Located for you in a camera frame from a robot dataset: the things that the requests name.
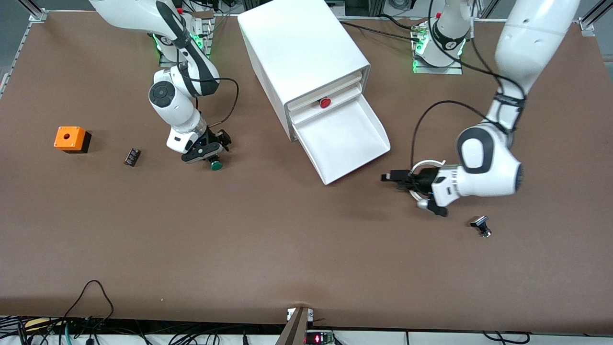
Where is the orange and black button box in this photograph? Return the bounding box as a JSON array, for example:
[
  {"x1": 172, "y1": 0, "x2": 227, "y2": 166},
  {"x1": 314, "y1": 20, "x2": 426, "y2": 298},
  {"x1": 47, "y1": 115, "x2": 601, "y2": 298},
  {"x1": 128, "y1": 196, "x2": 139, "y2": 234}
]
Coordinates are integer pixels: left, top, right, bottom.
[{"x1": 54, "y1": 126, "x2": 92, "y2": 154}]

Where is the white half-ring clamp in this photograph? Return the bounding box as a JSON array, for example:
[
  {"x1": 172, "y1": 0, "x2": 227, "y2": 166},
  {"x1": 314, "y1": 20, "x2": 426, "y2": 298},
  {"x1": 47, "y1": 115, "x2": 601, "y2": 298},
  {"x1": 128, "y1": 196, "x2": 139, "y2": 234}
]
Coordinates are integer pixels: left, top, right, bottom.
[{"x1": 409, "y1": 160, "x2": 447, "y2": 202}]

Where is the black cable behind cabinet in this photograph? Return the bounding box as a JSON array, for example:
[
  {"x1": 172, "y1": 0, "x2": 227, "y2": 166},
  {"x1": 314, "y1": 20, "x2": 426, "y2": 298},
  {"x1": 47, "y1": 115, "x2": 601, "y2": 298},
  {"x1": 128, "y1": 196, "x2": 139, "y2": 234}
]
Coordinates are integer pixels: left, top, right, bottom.
[{"x1": 335, "y1": 20, "x2": 417, "y2": 44}]

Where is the black looped cable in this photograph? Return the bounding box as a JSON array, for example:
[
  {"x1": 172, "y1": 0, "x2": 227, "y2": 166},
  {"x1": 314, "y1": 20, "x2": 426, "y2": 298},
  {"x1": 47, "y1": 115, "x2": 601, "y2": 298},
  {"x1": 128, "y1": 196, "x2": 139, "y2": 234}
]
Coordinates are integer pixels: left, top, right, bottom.
[{"x1": 64, "y1": 280, "x2": 115, "y2": 322}]

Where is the aluminium table edge rail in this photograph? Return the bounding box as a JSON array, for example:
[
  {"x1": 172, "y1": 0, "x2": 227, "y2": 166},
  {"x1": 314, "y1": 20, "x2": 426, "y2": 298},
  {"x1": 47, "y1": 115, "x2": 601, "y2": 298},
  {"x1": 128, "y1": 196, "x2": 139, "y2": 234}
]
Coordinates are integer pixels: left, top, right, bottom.
[{"x1": 0, "y1": 22, "x2": 32, "y2": 99}]

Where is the aluminium frame profile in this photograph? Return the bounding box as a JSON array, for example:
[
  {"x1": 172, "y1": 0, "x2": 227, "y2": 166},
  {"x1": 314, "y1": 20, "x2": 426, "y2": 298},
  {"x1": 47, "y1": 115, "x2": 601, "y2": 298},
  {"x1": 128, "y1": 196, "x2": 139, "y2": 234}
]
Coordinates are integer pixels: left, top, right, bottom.
[
  {"x1": 579, "y1": 0, "x2": 613, "y2": 37},
  {"x1": 19, "y1": 0, "x2": 48, "y2": 23}
]

